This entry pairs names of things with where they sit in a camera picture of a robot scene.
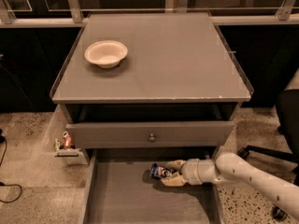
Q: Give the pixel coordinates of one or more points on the clear plastic side bin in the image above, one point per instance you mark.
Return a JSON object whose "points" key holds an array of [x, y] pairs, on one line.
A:
{"points": [[53, 142]]}

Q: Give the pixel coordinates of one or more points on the grey drawer cabinet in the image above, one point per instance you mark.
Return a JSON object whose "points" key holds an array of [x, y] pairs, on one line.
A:
{"points": [[176, 69]]}

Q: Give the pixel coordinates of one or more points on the metal window railing frame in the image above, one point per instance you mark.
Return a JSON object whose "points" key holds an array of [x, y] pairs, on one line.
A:
{"points": [[45, 13]]}

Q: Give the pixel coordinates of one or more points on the round metal drawer knob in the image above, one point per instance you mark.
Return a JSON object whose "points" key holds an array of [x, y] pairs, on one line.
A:
{"points": [[152, 138]]}

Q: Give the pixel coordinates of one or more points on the white paper bowl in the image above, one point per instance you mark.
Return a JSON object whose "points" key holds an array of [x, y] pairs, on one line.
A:
{"points": [[106, 54]]}

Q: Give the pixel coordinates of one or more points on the open grey middle drawer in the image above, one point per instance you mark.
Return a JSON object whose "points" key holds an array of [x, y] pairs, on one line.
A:
{"points": [[119, 190]]}

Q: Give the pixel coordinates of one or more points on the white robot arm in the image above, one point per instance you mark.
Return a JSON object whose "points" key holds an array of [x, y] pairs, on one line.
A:
{"points": [[227, 168]]}

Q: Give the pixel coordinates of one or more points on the blue pepsi can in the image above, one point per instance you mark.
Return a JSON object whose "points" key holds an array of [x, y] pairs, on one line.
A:
{"points": [[159, 172]]}

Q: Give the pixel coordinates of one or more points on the grey top drawer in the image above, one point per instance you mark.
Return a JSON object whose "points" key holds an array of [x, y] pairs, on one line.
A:
{"points": [[136, 134]]}

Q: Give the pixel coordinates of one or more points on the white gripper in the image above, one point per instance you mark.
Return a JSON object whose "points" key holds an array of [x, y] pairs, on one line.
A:
{"points": [[190, 172]]}

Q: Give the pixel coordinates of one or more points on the black office chair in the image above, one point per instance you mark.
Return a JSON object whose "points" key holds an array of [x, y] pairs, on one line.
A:
{"points": [[287, 107]]}

